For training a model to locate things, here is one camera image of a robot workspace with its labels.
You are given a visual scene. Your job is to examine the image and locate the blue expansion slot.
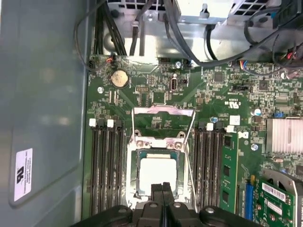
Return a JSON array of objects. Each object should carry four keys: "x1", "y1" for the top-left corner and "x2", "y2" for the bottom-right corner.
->
[{"x1": 244, "y1": 181, "x2": 254, "y2": 221}]

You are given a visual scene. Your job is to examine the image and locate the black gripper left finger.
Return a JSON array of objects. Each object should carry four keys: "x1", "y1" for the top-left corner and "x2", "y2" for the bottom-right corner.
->
[{"x1": 71, "y1": 183, "x2": 165, "y2": 227}]

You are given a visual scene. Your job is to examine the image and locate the black PC case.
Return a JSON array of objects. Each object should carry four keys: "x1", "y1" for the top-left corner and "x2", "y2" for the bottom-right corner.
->
[{"x1": 0, "y1": 0, "x2": 261, "y2": 227}]

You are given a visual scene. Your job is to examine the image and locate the thin black wire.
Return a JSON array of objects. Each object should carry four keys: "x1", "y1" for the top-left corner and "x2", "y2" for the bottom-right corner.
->
[{"x1": 73, "y1": 0, "x2": 114, "y2": 73}]

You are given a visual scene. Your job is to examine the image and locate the white label sticker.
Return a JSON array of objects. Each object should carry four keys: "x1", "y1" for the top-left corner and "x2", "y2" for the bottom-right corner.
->
[{"x1": 13, "y1": 148, "x2": 34, "y2": 202}]

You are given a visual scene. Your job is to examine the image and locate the thin wire locking lever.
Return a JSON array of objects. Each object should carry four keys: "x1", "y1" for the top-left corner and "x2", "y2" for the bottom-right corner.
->
[{"x1": 184, "y1": 141, "x2": 198, "y2": 212}]

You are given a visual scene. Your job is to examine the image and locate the green RAM stick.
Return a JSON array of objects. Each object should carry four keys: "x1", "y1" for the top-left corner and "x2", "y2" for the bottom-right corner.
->
[{"x1": 220, "y1": 131, "x2": 239, "y2": 213}]

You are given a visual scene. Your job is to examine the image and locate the CPU socket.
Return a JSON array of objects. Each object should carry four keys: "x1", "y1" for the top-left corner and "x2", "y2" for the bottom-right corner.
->
[{"x1": 125, "y1": 131, "x2": 190, "y2": 211}]

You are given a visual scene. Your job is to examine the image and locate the graphics card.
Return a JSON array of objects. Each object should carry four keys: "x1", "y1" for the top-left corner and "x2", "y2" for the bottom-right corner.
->
[{"x1": 245, "y1": 168, "x2": 303, "y2": 227}]

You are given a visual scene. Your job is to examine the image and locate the silver chipset heatsink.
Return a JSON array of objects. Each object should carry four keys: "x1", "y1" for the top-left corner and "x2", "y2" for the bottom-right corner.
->
[{"x1": 266, "y1": 117, "x2": 303, "y2": 155}]

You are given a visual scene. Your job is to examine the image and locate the metal drive cage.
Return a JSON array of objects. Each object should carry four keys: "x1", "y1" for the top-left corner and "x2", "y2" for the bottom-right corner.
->
[{"x1": 104, "y1": 0, "x2": 282, "y2": 62}]

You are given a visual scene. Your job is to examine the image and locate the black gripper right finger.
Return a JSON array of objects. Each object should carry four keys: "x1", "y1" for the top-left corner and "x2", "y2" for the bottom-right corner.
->
[{"x1": 163, "y1": 181, "x2": 260, "y2": 227}]

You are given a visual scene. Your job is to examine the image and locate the internal USB port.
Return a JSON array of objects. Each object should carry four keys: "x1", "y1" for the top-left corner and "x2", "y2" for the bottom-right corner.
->
[{"x1": 169, "y1": 73, "x2": 178, "y2": 93}]

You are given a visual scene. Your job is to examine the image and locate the thick black cable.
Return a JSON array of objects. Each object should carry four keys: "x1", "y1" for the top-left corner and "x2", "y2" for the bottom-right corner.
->
[{"x1": 162, "y1": 0, "x2": 303, "y2": 70}]

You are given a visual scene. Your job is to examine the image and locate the green motherboard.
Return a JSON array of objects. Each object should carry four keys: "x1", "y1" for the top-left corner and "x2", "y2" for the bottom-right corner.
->
[{"x1": 81, "y1": 54, "x2": 303, "y2": 227}]

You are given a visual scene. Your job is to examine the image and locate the silver square CPU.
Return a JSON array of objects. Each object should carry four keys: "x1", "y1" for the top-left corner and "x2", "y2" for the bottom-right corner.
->
[{"x1": 136, "y1": 149, "x2": 180, "y2": 200}]

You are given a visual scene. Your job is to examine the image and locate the round coin battery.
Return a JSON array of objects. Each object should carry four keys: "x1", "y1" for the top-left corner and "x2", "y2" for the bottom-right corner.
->
[{"x1": 110, "y1": 69, "x2": 130, "y2": 89}]

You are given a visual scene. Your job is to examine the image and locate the black cable bundle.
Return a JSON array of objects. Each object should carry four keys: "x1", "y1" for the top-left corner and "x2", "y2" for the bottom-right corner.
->
[{"x1": 93, "y1": 2, "x2": 127, "y2": 57}]

